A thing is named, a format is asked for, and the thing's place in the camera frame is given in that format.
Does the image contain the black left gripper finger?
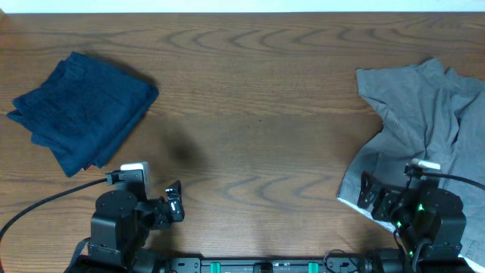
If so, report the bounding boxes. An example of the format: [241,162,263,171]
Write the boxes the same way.
[169,200,185,222]
[165,180,182,199]

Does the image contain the navy blue shorts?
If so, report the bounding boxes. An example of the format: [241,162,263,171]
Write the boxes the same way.
[7,52,158,177]

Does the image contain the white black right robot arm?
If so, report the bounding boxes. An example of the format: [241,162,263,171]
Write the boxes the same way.
[358,171,473,273]

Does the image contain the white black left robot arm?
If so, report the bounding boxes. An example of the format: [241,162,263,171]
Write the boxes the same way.
[66,180,185,273]

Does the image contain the grey t-shirt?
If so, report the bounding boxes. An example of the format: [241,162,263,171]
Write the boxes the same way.
[337,58,484,267]

